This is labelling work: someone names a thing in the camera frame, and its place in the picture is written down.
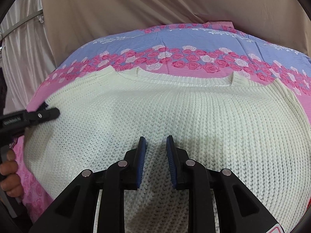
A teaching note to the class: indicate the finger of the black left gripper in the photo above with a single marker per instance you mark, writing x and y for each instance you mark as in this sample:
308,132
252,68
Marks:
38,117

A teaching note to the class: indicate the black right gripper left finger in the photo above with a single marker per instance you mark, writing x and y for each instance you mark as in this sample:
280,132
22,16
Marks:
94,202

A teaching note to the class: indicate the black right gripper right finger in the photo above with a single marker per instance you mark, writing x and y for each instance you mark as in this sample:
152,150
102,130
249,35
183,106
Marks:
218,200

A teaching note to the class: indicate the white knit sweater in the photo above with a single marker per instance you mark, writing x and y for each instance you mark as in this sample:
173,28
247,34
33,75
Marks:
260,132

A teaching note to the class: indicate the person's left hand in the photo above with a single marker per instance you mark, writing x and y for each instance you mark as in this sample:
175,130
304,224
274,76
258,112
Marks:
12,183

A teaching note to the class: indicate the silver satin curtain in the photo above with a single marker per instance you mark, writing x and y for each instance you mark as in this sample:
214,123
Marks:
26,55

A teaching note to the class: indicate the beige curtain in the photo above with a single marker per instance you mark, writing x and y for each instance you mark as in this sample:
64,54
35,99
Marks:
73,23

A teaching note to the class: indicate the pink blue floral bedsheet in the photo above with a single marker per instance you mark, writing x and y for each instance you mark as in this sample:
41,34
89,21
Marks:
192,50

